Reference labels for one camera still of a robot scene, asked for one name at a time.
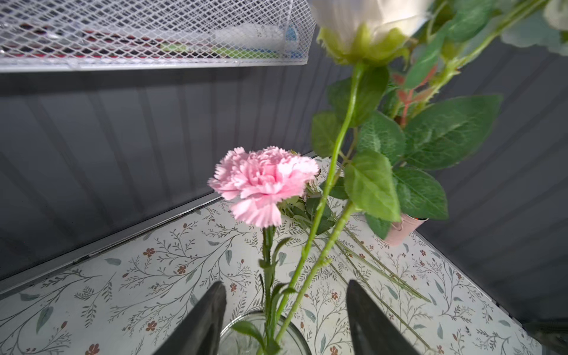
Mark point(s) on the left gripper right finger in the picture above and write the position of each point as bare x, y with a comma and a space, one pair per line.
371, 331

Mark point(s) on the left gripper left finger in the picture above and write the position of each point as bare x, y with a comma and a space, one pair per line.
199, 332

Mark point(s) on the pink carnation stem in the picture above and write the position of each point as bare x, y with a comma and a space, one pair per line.
257, 182

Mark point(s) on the clear glass vase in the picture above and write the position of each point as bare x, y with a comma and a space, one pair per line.
247, 335

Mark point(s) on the pink pen cup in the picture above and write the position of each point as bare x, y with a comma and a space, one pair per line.
400, 231

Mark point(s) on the white rose stem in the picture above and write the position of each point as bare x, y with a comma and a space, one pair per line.
365, 134

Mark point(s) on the light blue flower stem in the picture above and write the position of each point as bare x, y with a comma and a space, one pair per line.
444, 134

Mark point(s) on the white wire mesh basket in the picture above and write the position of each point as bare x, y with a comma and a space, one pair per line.
60, 36

